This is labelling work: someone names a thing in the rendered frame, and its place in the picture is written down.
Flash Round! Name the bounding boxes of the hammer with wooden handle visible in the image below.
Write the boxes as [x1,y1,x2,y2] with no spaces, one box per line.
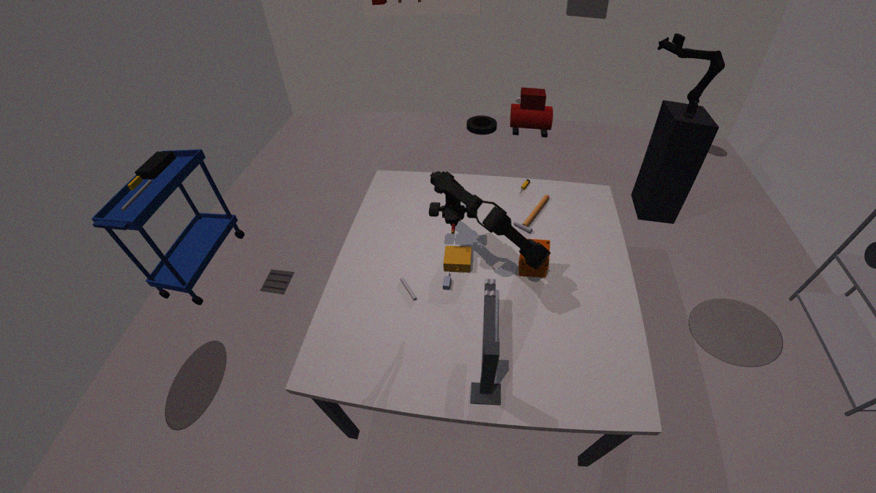
[513,195,549,233]

